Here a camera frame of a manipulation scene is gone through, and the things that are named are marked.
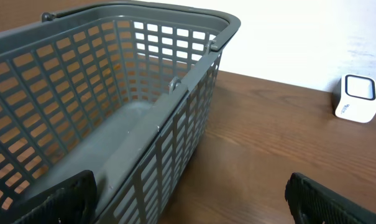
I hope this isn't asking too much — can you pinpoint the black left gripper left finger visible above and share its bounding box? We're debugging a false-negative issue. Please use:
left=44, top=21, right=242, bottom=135
left=0, top=170, right=97, bottom=224

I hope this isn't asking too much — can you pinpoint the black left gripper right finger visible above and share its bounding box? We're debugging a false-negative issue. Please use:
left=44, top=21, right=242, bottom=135
left=285, top=172, right=376, bottom=224

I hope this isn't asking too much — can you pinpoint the white barcode scanner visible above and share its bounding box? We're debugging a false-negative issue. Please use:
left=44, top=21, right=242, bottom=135
left=332, top=74, right=376, bottom=123

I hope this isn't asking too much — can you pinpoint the dark grey plastic basket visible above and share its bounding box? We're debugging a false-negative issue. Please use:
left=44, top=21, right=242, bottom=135
left=0, top=1, right=241, bottom=223

